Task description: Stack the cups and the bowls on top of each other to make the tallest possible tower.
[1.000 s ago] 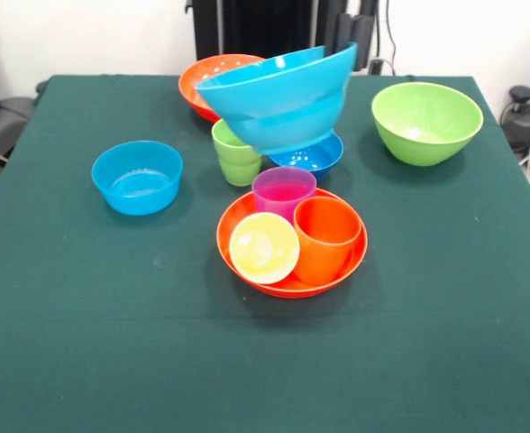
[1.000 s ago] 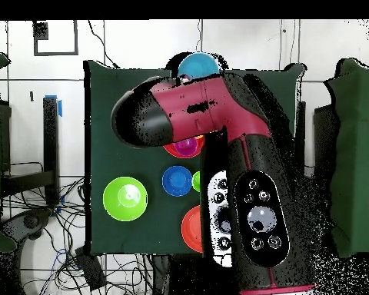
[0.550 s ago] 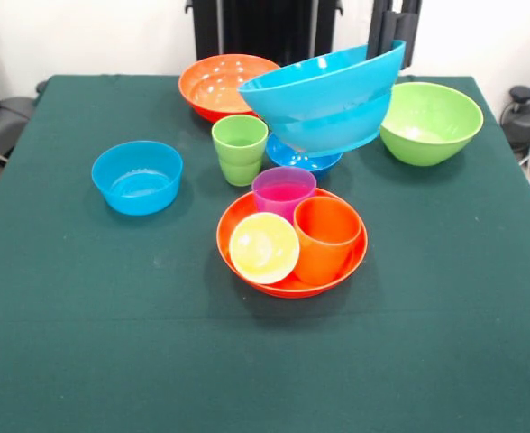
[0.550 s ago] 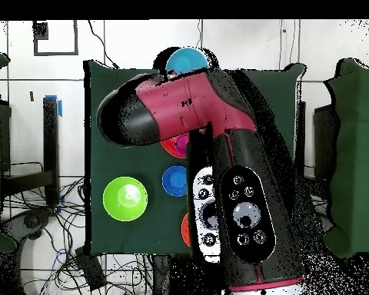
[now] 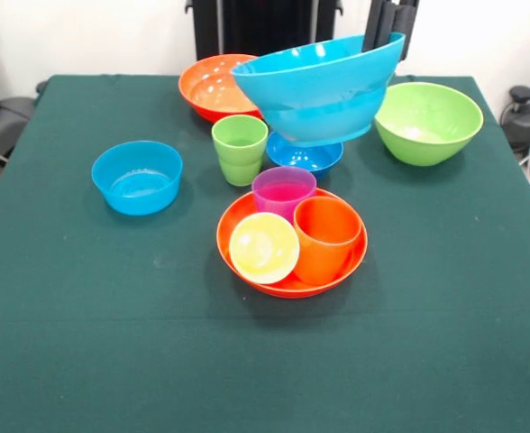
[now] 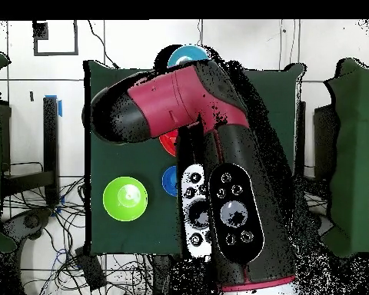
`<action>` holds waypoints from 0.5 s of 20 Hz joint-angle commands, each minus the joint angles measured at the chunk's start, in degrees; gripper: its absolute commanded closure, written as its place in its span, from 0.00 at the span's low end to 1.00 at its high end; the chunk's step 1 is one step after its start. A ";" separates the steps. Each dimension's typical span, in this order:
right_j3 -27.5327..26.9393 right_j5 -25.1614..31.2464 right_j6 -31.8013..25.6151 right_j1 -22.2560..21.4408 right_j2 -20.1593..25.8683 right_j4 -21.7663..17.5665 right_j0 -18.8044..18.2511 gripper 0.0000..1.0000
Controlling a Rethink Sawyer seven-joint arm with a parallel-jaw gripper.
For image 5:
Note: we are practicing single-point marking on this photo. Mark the dark green tablecloth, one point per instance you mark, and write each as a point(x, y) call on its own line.
point(265, 361)

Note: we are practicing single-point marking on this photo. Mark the green plastic cup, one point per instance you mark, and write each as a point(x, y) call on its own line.
point(240, 158)

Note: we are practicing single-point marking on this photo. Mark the blue ribbed plastic bowl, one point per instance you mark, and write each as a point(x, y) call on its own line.
point(136, 189)

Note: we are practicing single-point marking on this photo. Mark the green plastic bowl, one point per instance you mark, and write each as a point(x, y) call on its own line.
point(427, 122)

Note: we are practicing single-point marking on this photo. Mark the dark blue plastic bowl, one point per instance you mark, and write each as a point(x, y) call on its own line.
point(304, 160)

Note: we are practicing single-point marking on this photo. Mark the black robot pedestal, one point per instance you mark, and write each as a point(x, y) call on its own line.
point(265, 27)

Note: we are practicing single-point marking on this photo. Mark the purple plastic cup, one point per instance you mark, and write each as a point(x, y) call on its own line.
point(280, 196)

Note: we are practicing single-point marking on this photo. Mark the grey pedestal foot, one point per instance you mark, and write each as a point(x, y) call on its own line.
point(8, 124)
point(528, 117)

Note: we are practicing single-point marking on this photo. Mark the light blue plastic bowl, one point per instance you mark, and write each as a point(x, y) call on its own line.
point(314, 94)

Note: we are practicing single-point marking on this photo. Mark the orange plastic cup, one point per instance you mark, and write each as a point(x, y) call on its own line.
point(326, 252)

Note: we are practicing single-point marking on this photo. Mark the orange plastic bowl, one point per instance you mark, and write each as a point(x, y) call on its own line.
point(337, 282)
point(206, 90)

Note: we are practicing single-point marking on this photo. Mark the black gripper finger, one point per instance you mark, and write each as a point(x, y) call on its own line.
point(407, 22)
point(377, 22)

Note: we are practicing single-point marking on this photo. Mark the yellow plastic cup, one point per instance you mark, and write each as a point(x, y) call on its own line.
point(265, 250)

